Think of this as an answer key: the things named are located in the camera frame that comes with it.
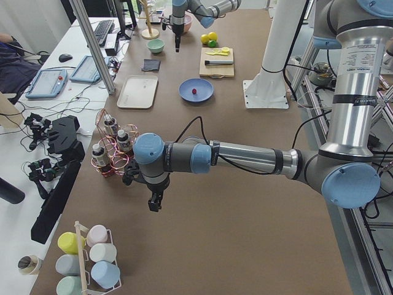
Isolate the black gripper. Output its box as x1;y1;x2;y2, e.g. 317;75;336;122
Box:
147;176;170;212
170;15;184;53

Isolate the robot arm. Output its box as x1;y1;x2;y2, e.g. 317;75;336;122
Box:
169;0;241;52
133;1;392;211

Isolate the blue plate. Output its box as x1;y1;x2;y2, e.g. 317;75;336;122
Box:
179;78;214;103

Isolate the green ceramic bowl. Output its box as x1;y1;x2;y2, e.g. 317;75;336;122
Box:
147;39;165;54

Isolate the pink bowl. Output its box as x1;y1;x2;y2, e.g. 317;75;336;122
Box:
182;14;193;34

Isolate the yellow lemon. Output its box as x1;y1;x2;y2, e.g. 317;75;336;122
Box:
200;34;210;44
208;31;218;41

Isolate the wooden mug tree stand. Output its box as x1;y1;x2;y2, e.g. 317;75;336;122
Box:
139;0;160;40

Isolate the green lime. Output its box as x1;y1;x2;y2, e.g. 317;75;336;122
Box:
207;40;217;48

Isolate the black knife on board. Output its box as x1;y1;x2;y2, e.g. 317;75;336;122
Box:
204;60;234;66

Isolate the grey folded cloth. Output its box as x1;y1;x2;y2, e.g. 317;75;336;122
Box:
141;59;161;72

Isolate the wooden cutting board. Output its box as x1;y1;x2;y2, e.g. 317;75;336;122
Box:
199;47;235;78

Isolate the yellow plastic knife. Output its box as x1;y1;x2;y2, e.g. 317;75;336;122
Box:
205;50;230;56

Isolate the pink cup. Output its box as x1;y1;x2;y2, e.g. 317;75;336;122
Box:
86;224;108;247

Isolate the dark juice bottle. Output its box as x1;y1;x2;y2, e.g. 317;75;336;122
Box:
117;129;132;152
104;114;119;136
92;143;111;174

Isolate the cream rectangular tray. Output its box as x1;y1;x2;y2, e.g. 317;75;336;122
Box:
117;75;158;109

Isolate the white cup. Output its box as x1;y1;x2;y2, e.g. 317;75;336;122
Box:
89;243;117;263

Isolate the black keyboard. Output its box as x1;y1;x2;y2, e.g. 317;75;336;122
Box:
93;20;114;47

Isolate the blue cup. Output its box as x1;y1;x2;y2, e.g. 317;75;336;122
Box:
91;261;120;289

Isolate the yellow cup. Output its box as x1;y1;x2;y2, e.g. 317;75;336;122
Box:
57;232;78;254

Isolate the blue teach pendant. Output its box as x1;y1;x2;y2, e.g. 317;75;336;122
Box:
25;69;68;100
69;55;101;84

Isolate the grey cup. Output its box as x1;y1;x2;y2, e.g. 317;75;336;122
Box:
55;254;80;276

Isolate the black computer mouse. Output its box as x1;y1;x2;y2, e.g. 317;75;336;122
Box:
58;53;73;63

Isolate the green cup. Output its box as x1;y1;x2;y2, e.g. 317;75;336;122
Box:
56;276;82;295

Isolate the tape roll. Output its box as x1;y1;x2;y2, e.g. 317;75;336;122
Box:
17;254;43;275

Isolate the copper wire bottle rack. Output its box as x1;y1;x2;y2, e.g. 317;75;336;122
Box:
90;109;139;177

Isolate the aluminium frame post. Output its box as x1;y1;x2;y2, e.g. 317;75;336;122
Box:
69;0;115;95

